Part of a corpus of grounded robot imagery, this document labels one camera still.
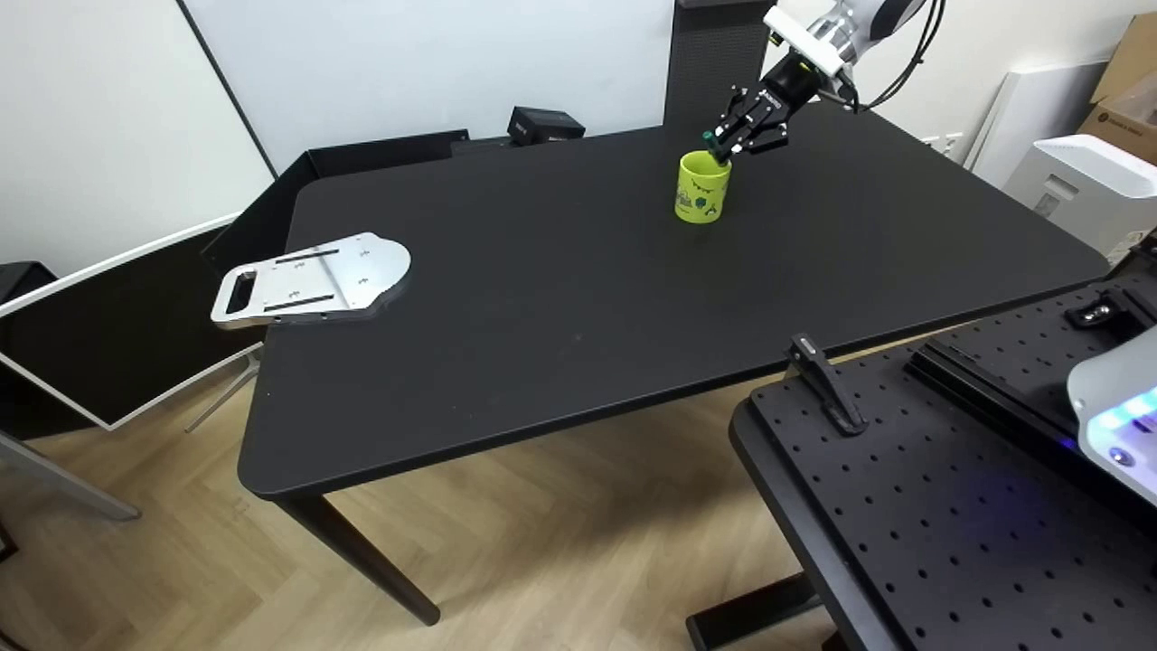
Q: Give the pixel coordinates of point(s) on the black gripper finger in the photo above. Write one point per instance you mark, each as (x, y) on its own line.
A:
(769, 135)
(733, 116)

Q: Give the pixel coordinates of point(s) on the white wall socket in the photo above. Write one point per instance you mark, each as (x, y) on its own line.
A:
(948, 141)

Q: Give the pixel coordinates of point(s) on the dark pillar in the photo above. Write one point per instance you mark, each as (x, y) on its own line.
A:
(708, 58)

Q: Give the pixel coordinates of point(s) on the black framed board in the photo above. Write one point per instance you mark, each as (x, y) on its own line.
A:
(109, 346)

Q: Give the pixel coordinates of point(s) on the white device with blue light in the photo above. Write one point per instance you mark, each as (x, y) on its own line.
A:
(1123, 418)

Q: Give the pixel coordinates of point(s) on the black plate on breadboard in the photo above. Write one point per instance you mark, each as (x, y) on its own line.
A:
(999, 363)

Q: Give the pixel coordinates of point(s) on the small black box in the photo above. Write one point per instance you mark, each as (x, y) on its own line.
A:
(545, 124)

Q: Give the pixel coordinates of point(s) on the black perforated breadboard table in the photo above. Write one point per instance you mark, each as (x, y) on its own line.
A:
(963, 542)

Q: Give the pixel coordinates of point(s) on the yellow-green cup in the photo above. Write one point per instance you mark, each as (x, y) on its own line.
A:
(701, 188)

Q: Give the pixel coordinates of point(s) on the small black bracket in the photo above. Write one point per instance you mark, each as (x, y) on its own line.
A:
(1104, 311)

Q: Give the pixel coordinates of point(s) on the black clamp with metal jaw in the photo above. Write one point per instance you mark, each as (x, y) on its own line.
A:
(827, 386)

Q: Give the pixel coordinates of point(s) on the black table leg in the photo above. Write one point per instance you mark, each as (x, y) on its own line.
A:
(364, 562)

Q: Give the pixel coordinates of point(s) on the black low cabinet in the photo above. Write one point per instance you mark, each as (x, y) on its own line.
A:
(364, 155)

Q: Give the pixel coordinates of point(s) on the black breadboard stand foot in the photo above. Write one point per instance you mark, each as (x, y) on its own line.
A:
(754, 607)

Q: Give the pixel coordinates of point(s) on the cardboard box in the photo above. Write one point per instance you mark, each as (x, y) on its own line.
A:
(1125, 92)

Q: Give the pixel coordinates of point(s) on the white leaning panel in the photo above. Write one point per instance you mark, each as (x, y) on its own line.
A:
(1034, 112)

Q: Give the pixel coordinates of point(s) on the white plastic box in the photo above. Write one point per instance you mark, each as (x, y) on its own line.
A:
(1090, 187)

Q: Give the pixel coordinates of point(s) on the green whiteboard marker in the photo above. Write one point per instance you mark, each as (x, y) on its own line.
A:
(713, 141)

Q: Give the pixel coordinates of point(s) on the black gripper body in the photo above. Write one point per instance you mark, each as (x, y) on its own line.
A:
(788, 84)

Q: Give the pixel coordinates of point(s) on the grey metal stand leg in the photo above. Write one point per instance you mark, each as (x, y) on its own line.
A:
(58, 476)

